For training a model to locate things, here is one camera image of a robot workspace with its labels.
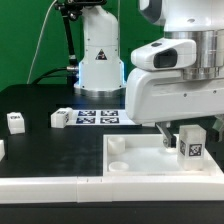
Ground white L-shaped fence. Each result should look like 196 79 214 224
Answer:
0 169 224 204

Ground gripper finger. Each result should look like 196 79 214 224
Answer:
156 122 176 148
210 114 224 142

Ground white block at left edge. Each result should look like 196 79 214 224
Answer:
0 140 5 162

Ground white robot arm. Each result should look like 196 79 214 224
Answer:
76 0 224 126

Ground black cables at base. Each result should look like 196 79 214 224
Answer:
31 66 80 85

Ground white cable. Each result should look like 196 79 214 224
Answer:
26 0 58 85

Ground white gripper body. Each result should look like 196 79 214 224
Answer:
125 38 224 124

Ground white square tabletop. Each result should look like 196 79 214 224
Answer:
103 134 223 176

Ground white sheet with tags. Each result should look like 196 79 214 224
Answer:
68 109 134 126

